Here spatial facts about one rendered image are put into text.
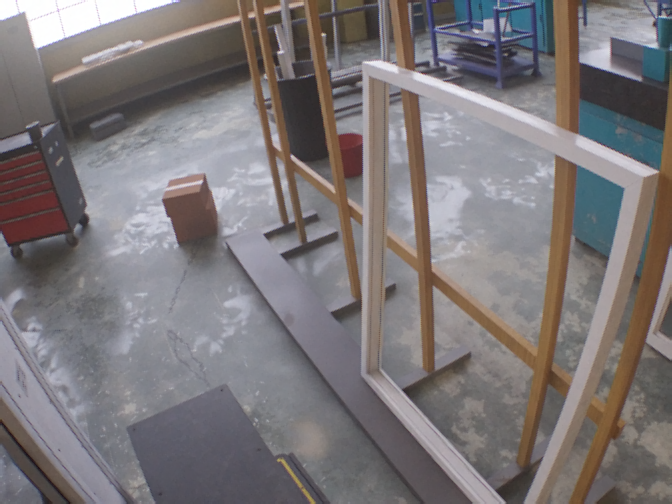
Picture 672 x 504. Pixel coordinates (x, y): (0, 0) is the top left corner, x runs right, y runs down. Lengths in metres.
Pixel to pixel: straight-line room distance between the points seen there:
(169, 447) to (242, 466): 0.23
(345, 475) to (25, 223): 3.33
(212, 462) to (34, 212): 3.43
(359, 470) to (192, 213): 2.32
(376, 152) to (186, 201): 2.13
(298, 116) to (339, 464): 3.04
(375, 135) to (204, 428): 1.16
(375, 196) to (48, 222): 3.08
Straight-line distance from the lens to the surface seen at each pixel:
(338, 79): 6.41
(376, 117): 1.98
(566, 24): 1.28
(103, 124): 7.17
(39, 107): 8.01
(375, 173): 2.05
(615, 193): 3.15
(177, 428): 1.56
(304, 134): 4.69
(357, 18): 9.15
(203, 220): 3.99
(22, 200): 4.57
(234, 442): 1.47
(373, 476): 2.33
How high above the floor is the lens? 1.97
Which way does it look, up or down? 32 degrees down
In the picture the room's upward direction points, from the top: 10 degrees counter-clockwise
